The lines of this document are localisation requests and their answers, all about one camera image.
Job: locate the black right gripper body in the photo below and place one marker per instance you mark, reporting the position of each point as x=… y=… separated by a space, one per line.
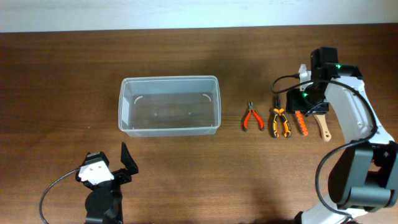
x=309 y=101

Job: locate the orange socket bit holder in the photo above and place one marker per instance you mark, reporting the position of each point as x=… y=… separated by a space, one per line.
x=301 y=123

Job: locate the yellow black long-nose pliers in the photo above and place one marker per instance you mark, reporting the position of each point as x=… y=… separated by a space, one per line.
x=279 y=112

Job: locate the red handled cutting pliers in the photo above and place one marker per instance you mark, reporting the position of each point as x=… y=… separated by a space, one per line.
x=249 y=112

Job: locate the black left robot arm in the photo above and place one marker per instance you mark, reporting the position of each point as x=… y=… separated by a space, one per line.
x=104 y=203

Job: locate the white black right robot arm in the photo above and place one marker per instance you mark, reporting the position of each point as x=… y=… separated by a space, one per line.
x=364 y=179

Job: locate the clear plastic container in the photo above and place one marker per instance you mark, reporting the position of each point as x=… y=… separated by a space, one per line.
x=169 y=106

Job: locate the orange scraper wooden handle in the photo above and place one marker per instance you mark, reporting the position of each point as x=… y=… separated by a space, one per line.
x=321 y=120

